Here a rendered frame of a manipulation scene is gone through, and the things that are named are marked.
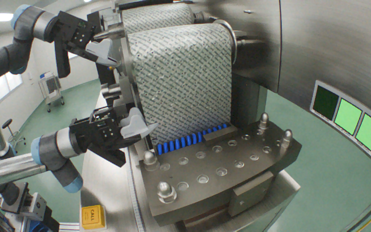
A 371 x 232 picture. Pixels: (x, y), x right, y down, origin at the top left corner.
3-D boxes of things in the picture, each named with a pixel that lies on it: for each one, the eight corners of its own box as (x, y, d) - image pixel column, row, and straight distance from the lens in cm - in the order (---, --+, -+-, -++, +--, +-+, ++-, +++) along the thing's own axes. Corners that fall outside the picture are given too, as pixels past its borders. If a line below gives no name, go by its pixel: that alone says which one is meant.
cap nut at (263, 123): (255, 124, 51) (257, 111, 49) (263, 121, 54) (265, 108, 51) (263, 130, 49) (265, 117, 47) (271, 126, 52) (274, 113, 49)
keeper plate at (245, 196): (227, 211, 45) (232, 188, 35) (258, 194, 49) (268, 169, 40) (232, 218, 44) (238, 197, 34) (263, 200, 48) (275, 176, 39)
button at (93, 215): (84, 211, 57) (80, 207, 55) (103, 208, 54) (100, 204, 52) (85, 229, 54) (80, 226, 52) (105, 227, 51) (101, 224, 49)
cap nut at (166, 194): (156, 191, 35) (150, 178, 32) (173, 186, 35) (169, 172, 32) (161, 205, 33) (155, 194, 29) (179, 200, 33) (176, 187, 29)
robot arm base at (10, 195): (3, 204, 117) (-7, 193, 113) (10, 186, 122) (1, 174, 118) (15, 206, 104) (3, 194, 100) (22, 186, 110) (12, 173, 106)
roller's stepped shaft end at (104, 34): (95, 41, 69) (94, 33, 69) (109, 37, 68) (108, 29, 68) (94, 41, 66) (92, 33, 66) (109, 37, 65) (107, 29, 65)
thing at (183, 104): (153, 148, 46) (136, 83, 37) (228, 124, 52) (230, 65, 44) (153, 149, 46) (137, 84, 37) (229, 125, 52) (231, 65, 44)
